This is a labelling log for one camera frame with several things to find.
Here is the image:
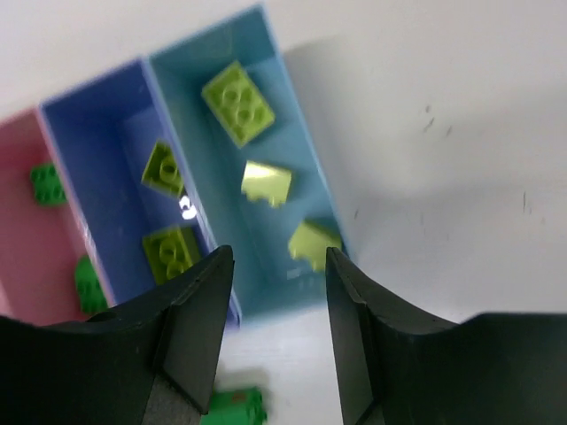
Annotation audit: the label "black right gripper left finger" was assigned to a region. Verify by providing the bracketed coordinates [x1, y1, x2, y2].
[1, 245, 234, 424]

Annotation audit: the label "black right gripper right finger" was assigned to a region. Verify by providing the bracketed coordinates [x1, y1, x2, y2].
[325, 248, 566, 424]

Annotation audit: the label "pale lime lego piece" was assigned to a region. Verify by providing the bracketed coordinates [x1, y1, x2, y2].
[288, 220, 342, 272]

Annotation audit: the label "dark green lego brick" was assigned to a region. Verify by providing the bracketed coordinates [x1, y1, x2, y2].
[29, 162, 66, 206]
[74, 255, 108, 315]

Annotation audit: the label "lime lego brick small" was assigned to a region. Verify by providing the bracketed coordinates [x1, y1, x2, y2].
[141, 139, 184, 199]

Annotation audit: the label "pale lime curved lego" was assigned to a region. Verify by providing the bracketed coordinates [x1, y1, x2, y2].
[241, 160, 292, 208]

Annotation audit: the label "lime lego brick long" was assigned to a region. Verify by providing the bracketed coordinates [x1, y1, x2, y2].
[201, 61, 276, 148]

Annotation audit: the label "dark green lego brick front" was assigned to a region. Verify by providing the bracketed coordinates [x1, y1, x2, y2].
[74, 255, 108, 315]

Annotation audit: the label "small pink bin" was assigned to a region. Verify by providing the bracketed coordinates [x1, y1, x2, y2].
[1, 110, 92, 326]

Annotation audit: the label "green yellow lego assembly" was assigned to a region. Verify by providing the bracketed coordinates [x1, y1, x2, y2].
[200, 387, 267, 425]

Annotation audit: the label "purple-blue bin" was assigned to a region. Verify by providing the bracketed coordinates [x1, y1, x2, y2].
[40, 59, 214, 305]

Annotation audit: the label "light blue bin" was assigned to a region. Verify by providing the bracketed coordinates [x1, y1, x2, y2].
[149, 4, 350, 323]

